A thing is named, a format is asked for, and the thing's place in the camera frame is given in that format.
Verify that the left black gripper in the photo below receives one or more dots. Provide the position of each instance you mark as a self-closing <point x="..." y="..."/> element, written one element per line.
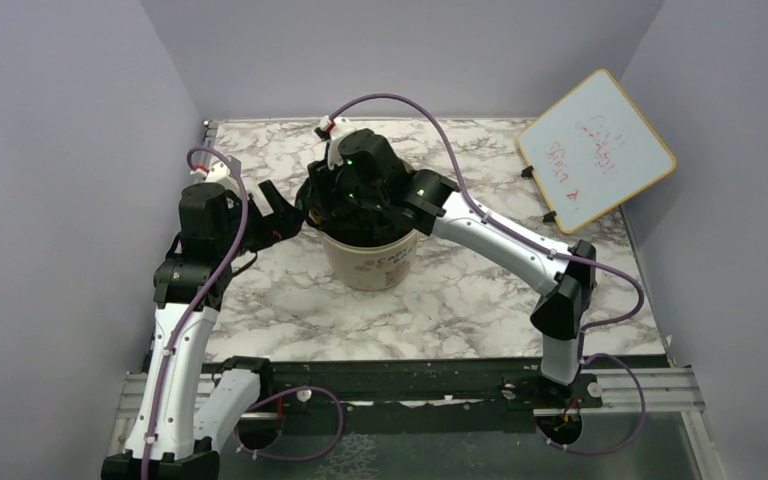
<point x="281" y="226"/>

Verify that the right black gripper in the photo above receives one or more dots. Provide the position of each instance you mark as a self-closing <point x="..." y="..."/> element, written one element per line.
<point x="324" y="179"/>

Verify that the black plastic trash bag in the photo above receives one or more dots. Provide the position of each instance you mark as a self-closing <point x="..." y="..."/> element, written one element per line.
<point x="358" y="228"/>

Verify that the beige round trash bin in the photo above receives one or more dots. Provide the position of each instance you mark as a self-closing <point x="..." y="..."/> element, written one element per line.
<point x="367" y="269"/>

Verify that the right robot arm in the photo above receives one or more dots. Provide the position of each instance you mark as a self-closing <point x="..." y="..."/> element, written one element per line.
<point x="560" y="274"/>

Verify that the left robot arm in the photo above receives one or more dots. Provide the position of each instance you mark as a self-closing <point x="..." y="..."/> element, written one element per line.
<point x="171" y="439"/>

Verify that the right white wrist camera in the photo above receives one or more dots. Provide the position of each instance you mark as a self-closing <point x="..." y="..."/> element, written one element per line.
<point x="332" y="131"/>

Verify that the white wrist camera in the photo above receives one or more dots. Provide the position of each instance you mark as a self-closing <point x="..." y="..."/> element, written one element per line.
<point x="332" y="131"/>
<point x="217" y="172"/>

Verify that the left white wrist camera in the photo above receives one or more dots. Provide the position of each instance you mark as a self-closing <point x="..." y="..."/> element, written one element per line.
<point x="217" y="172"/>

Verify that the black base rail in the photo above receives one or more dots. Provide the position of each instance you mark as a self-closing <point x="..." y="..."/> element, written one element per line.
<point x="506" y="395"/>

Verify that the white board with wooden frame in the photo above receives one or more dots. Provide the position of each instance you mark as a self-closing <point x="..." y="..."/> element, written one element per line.
<point x="591" y="151"/>

